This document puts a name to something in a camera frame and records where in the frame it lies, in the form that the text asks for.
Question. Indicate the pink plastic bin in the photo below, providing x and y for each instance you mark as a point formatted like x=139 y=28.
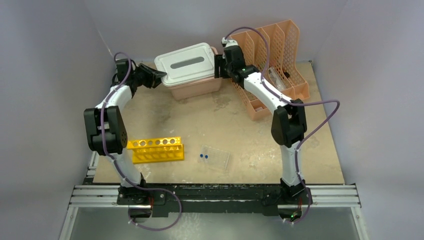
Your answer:
x=198 y=87

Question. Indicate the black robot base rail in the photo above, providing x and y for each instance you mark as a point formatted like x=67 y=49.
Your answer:
x=270 y=200

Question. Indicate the yellow test tube rack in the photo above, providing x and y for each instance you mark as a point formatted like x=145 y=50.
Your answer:
x=156 y=150

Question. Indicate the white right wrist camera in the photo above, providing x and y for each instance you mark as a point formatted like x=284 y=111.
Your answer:
x=228 y=42

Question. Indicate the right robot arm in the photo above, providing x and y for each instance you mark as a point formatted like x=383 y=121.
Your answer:
x=288 y=124

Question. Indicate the aluminium frame rail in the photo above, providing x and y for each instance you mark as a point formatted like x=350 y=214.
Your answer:
x=94 y=196

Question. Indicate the white plastic bin lid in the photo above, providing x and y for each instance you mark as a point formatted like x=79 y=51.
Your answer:
x=186 y=65

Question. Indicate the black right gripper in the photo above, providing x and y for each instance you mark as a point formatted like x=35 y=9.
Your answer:
x=219 y=64

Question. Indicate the peach mesh file organizer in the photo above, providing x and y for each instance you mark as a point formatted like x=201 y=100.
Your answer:
x=283 y=39

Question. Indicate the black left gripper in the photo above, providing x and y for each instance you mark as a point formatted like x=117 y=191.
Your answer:
x=154 y=78

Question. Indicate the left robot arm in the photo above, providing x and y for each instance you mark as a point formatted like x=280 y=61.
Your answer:
x=105 y=129

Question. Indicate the clear plastic well plate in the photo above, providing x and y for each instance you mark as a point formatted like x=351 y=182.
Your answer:
x=217 y=159

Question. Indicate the clear packet in organizer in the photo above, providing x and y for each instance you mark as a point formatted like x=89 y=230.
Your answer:
x=275 y=78

